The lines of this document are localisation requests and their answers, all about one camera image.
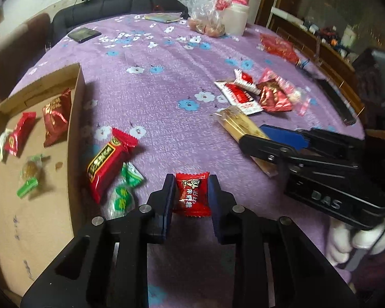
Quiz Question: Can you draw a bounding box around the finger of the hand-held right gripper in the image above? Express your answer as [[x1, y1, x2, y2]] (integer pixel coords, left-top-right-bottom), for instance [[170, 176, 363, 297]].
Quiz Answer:
[[238, 135, 360, 180], [260, 124, 366, 155]]

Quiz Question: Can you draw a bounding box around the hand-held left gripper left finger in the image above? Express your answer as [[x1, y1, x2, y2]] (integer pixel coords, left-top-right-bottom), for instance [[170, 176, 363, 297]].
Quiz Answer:
[[21, 173, 177, 308]]

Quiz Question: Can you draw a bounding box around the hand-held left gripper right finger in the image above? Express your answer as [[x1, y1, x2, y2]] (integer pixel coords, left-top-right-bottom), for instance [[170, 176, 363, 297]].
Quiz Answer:
[[207, 174, 364, 308]]

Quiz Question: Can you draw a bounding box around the small red candy packet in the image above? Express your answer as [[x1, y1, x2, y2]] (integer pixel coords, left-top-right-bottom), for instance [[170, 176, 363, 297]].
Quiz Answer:
[[172, 171, 211, 218]]

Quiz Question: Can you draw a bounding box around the clear-wrapped biscuit pack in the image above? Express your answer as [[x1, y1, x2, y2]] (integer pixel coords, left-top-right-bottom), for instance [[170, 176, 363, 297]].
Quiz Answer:
[[213, 105, 286, 178]]

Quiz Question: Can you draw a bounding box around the dark red foil packet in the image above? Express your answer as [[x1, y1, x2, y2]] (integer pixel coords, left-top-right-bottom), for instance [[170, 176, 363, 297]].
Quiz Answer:
[[259, 86, 293, 113], [256, 81, 281, 94], [42, 88, 73, 148]]

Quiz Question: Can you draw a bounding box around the green twist-wrapped candy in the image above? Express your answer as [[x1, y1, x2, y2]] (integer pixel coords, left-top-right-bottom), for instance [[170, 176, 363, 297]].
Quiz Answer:
[[107, 162, 146, 219], [17, 154, 50, 199]]

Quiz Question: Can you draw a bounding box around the white red snack packet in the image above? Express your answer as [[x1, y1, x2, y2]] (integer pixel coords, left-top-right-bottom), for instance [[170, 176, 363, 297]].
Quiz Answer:
[[214, 80, 264, 116]]

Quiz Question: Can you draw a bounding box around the pink snack packet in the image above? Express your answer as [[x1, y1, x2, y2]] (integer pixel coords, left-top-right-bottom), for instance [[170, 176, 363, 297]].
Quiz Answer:
[[258, 68, 310, 117]]

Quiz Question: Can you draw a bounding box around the small red white candy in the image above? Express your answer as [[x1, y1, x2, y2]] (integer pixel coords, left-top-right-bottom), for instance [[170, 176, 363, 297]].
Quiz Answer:
[[234, 69, 261, 95]]

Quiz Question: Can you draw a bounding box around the long red snack packet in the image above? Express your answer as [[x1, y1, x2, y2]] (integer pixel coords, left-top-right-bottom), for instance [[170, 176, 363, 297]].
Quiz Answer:
[[86, 128, 138, 204]]

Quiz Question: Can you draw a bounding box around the shallow cardboard box tray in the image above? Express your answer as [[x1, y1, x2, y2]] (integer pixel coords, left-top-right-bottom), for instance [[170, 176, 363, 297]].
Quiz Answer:
[[0, 62, 85, 299]]

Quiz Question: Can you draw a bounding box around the person's right hand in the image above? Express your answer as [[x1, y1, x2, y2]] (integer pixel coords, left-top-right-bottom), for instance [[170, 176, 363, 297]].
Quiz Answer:
[[327, 216, 385, 265]]

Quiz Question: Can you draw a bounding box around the long black bar device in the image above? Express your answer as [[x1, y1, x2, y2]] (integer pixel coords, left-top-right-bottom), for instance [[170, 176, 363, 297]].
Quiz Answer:
[[303, 69, 357, 126]]

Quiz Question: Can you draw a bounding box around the red plastic bag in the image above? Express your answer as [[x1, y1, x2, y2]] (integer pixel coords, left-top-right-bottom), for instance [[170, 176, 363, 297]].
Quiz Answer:
[[260, 33, 300, 65]]

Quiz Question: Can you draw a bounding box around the wooden sideboard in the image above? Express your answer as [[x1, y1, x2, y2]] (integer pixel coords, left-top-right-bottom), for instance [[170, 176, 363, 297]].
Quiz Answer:
[[269, 6, 366, 116]]

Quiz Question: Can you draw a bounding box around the pile of small gadgets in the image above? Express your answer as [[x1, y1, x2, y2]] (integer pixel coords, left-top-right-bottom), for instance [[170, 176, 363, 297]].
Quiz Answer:
[[303, 19, 357, 55]]

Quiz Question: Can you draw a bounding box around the white plastic jar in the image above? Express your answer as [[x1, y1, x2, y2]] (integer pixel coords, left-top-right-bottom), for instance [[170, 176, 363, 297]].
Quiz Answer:
[[221, 5, 249, 36]]

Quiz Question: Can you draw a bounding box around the clear plastic bag of fruit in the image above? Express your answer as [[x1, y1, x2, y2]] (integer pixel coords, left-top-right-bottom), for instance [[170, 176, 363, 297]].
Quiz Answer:
[[176, 0, 236, 37]]

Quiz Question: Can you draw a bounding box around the slim red snack packet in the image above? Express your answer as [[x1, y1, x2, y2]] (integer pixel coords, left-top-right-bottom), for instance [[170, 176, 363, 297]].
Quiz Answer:
[[4, 112, 37, 158]]

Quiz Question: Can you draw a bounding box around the colourful booklet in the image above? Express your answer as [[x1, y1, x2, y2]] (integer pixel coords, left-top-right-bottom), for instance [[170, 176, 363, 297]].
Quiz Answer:
[[144, 13, 182, 24]]

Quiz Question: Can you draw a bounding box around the white green snack packet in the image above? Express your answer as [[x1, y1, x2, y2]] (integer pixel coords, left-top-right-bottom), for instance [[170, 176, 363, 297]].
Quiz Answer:
[[0, 128, 13, 161]]

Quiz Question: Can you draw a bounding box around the black phone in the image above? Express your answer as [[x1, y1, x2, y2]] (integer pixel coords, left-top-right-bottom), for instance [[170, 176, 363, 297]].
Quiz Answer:
[[67, 27, 102, 44]]

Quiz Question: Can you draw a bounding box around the black leather sofa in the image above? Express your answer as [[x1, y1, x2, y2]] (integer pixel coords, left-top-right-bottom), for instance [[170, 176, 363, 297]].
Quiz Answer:
[[51, 0, 190, 44]]

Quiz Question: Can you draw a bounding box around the brown armchair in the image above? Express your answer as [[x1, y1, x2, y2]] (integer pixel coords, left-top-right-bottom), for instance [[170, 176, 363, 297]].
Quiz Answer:
[[0, 13, 52, 103]]

